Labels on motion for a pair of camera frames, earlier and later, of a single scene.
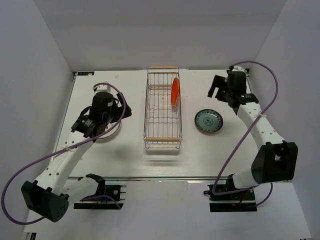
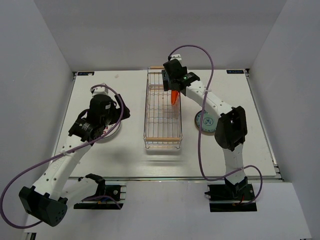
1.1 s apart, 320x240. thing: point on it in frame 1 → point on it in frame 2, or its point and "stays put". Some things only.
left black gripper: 123,112 stays put
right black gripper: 218,82 → 167,85
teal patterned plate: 208,120 stays put
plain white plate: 111,132 stays put
